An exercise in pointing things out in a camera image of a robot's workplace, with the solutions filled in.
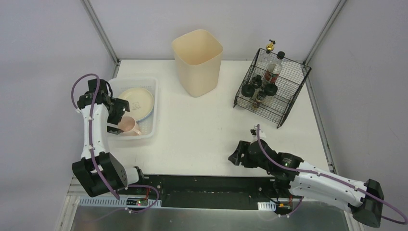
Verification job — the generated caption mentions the small dark spice jar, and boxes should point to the small dark spice jar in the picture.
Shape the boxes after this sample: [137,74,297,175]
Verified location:
[252,90,267,109]

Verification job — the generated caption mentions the beige plate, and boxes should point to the beige plate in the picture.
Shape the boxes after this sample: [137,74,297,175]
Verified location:
[119,88,154,119]

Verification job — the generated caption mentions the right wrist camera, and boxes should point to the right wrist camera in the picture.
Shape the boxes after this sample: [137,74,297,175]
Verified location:
[250,125,266,142]

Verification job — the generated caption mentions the black lid jar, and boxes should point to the black lid jar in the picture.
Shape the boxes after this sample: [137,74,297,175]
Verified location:
[251,75,262,90]
[263,83,278,96]
[240,84,255,101]

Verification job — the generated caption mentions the beige plastic bin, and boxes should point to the beige plastic bin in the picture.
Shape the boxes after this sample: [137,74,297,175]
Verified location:
[171,29,223,98]

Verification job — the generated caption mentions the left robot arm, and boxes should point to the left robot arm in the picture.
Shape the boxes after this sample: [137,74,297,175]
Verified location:
[72,74,143,199]

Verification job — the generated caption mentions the clear glass bottle gold cap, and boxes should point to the clear glass bottle gold cap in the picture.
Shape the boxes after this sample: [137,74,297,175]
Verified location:
[260,39,276,71]

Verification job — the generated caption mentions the soy sauce bottle red label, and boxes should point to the soy sauce bottle red label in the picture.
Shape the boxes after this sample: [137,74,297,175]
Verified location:
[263,51,285,85]

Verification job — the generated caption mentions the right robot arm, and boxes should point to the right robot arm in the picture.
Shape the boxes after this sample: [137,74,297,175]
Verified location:
[228,140,384,228]

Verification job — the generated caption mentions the white plastic basket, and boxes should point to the white plastic basket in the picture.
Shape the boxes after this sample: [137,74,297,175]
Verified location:
[108,77,158,141]

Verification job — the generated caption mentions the black wire basket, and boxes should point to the black wire basket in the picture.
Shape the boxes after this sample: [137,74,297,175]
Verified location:
[233,48,311,128]

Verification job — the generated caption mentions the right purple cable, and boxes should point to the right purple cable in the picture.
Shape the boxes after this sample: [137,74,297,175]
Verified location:
[255,124,408,225]

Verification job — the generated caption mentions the pink mug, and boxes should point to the pink mug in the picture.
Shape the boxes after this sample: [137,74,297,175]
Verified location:
[117,116,142,136]

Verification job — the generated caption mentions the blue plate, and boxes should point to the blue plate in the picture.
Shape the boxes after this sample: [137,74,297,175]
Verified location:
[135,105,154,122]

